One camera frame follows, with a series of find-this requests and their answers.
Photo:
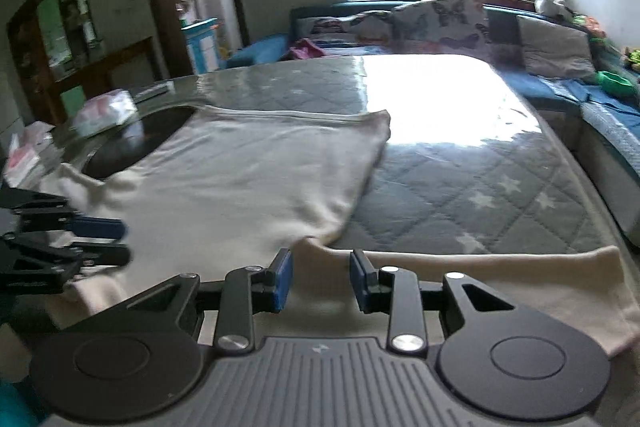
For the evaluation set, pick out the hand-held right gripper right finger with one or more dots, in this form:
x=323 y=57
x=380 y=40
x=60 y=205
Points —
x=359 y=282

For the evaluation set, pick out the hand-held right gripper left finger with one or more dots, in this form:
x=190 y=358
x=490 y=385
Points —
x=284 y=279

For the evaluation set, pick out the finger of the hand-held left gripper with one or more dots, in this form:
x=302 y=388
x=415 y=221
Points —
x=105 y=255
x=100 y=228

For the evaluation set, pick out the cream long-sleeved shirt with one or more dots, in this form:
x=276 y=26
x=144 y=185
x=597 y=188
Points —
x=250 y=167

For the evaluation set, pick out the black round induction cooktop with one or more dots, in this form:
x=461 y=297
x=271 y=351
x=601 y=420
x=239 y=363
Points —
x=140 y=132

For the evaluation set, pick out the large soft tissue pack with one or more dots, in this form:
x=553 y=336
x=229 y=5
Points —
x=102 y=112

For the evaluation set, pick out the grey quilted table cover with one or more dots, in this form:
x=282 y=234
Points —
x=450 y=187

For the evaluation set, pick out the grey remote control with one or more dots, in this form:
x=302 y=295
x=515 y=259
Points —
x=152 y=93

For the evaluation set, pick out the dark wooden sideboard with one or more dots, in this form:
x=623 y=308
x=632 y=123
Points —
x=115 y=67

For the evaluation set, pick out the tall wooden display cabinet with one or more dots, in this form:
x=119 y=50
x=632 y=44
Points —
x=25 y=47

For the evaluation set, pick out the blue cabinet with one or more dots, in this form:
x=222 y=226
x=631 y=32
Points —
x=202 y=47

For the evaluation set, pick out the purple cloth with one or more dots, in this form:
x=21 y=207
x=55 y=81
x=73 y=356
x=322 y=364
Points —
x=305 y=49

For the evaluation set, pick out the blue sofa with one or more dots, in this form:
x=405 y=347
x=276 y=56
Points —
x=260 y=49

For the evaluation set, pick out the light butterfly print pillow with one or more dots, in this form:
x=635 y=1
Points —
x=345 y=41

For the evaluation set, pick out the wide butterfly print cushion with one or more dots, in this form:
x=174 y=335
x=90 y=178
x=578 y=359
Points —
x=350 y=24

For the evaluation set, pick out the square butterfly print cushion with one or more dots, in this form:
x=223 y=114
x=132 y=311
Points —
x=440 y=22

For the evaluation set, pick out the grey cushion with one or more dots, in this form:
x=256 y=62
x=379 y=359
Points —
x=550 y=47

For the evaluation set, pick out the green bowl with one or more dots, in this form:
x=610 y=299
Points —
x=617 y=83

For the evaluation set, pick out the panda plush toy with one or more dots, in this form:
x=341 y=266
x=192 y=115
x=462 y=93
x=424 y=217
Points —
x=547 y=4

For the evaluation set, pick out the colourful plush toy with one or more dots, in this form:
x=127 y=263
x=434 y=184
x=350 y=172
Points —
x=590 y=27

